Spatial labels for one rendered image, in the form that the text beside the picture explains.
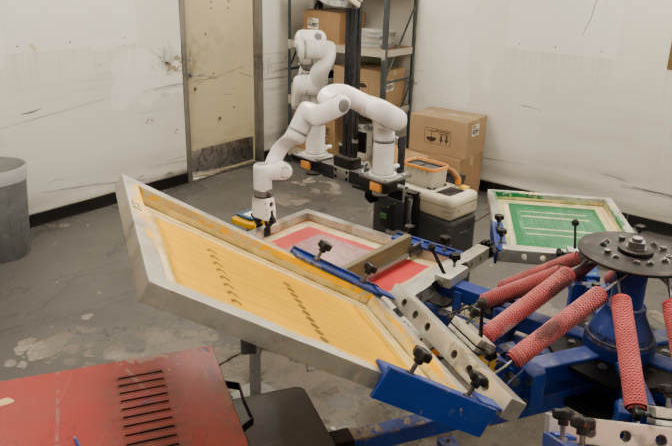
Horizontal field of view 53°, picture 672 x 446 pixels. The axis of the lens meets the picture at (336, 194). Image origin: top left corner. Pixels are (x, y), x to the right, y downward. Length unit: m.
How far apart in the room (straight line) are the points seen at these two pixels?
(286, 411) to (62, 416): 0.54
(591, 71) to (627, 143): 0.66
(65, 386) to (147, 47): 4.66
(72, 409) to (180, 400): 0.23
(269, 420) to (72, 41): 4.37
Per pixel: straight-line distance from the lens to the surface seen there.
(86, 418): 1.59
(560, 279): 1.93
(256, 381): 3.39
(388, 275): 2.48
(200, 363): 1.71
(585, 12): 5.97
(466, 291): 2.23
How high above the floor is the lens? 2.03
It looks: 19 degrees down
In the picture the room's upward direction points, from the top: 1 degrees clockwise
